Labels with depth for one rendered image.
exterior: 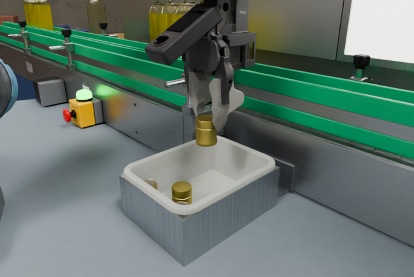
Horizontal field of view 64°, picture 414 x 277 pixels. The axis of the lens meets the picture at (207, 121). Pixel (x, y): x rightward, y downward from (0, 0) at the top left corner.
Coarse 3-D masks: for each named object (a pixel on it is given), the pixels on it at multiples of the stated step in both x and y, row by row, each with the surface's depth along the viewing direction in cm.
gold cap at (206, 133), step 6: (204, 114) 55; (210, 114) 55; (198, 120) 53; (204, 120) 52; (210, 120) 52; (198, 126) 53; (204, 126) 52; (210, 126) 52; (198, 132) 53; (204, 132) 53; (210, 132) 53; (216, 132) 54; (198, 138) 54; (204, 138) 53; (210, 138) 53; (216, 138) 55; (198, 144) 54; (204, 144) 53; (210, 144) 54
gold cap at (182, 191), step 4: (176, 184) 56; (180, 184) 56; (184, 184) 56; (188, 184) 56; (172, 188) 55; (176, 188) 55; (180, 188) 55; (184, 188) 55; (188, 188) 55; (172, 192) 55; (176, 192) 54; (180, 192) 54; (184, 192) 54; (188, 192) 54; (172, 196) 55; (176, 196) 54; (180, 196) 54; (184, 196) 54; (188, 196) 55; (172, 200) 55; (176, 200) 55; (180, 200) 54; (184, 200) 54; (188, 200) 55
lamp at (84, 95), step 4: (76, 92) 95; (80, 92) 94; (84, 92) 94; (88, 92) 95; (76, 96) 95; (80, 96) 94; (84, 96) 94; (88, 96) 95; (76, 100) 96; (80, 100) 95; (84, 100) 95; (88, 100) 95
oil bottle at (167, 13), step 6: (168, 6) 84; (174, 6) 83; (162, 12) 86; (168, 12) 84; (174, 12) 83; (162, 18) 87; (168, 18) 85; (174, 18) 84; (162, 24) 87; (168, 24) 85; (162, 30) 88
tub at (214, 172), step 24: (192, 144) 65; (216, 144) 68; (240, 144) 64; (144, 168) 58; (168, 168) 62; (192, 168) 66; (216, 168) 69; (240, 168) 64; (264, 168) 55; (144, 192) 50; (168, 192) 62; (192, 192) 62; (216, 192) 49
